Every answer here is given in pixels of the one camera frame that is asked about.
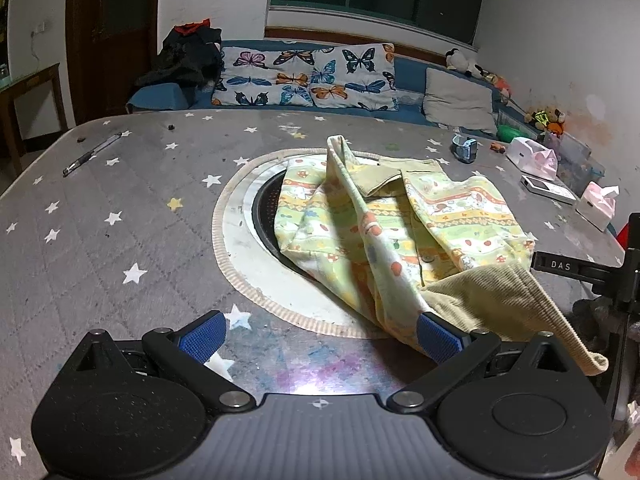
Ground clear plastic box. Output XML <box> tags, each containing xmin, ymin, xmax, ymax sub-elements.
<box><xmin>542</xmin><ymin>130</ymin><xmax>606</xmax><ymax>197</ymax></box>

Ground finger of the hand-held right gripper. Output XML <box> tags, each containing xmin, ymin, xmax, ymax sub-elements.
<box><xmin>531</xmin><ymin>251</ymin><xmax>623</xmax><ymax>282</ymax></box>

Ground pile of dark clothes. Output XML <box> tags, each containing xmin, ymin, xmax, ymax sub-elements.
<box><xmin>135</xmin><ymin>19</ymin><xmax>224</xmax><ymax>106</ymax></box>

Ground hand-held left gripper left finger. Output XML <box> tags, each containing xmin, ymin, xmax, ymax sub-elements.
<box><xmin>61</xmin><ymin>310</ymin><xmax>256</xmax><ymax>414</ymax></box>

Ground blue sofa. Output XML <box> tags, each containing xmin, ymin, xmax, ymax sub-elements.
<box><xmin>125</xmin><ymin>39</ymin><xmax>546</xmax><ymax>142</ymax></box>

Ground grey pillow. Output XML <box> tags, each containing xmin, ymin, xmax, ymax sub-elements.
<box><xmin>422</xmin><ymin>67</ymin><xmax>498</xmax><ymax>136</ymax></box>

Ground yellow and brown plush toys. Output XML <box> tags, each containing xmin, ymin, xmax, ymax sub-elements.
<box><xmin>522</xmin><ymin>107</ymin><xmax>567</xmax><ymax>136</ymax></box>

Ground grey star-print tablecloth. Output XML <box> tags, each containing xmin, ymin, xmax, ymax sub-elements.
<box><xmin>0</xmin><ymin>107</ymin><xmax>626</xmax><ymax>480</ymax></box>

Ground pink tissue pack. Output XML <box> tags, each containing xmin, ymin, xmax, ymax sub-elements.
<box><xmin>506</xmin><ymin>137</ymin><xmax>559</xmax><ymax>181</ymax></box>
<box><xmin>575</xmin><ymin>181</ymin><xmax>620</xmax><ymax>232</ymax></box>

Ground butterfly print pillow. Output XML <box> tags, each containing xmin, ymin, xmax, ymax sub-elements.
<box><xmin>310</xmin><ymin>44</ymin><xmax>399</xmax><ymax>111</ymax></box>
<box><xmin>212</xmin><ymin>46</ymin><xmax>321</xmax><ymax>107</ymax></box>

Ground orange plush toy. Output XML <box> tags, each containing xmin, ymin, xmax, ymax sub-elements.
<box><xmin>482</xmin><ymin>72</ymin><xmax>514</xmax><ymax>106</ymax></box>

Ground brown wooden door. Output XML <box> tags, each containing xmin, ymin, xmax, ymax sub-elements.
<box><xmin>65</xmin><ymin>0</ymin><xmax>162</xmax><ymax>127</ymax></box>

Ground wooden side table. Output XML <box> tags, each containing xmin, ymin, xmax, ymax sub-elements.
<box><xmin>0</xmin><ymin>62</ymin><xmax>69</xmax><ymax>177</ymax></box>

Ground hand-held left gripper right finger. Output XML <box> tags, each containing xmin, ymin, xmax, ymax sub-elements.
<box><xmin>386</xmin><ymin>311</ymin><xmax>591</xmax><ymax>414</ymax></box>

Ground printed child jacket corduroy lining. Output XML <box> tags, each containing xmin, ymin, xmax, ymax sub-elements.
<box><xmin>274</xmin><ymin>135</ymin><xmax>610</xmax><ymax>377</ymax></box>

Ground round built-in induction cooker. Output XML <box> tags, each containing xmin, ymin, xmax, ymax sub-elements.
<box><xmin>220</xmin><ymin>152</ymin><xmax>381</xmax><ymax>330</ymax></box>

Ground black pen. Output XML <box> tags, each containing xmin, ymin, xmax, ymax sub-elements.
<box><xmin>62</xmin><ymin>132</ymin><xmax>123</xmax><ymax>177</ymax></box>

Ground panda plush toy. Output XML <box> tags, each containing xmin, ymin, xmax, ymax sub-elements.
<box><xmin>445</xmin><ymin>48</ymin><xmax>484</xmax><ymax>77</ymax></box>

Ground white phone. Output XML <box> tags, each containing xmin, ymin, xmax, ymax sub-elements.
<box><xmin>520</xmin><ymin>174</ymin><xmax>577</xmax><ymax>205</ymax></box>

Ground blue smartwatch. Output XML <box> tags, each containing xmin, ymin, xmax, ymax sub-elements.
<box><xmin>451</xmin><ymin>135</ymin><xmax>480</xmax><ymax>165</ymax></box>

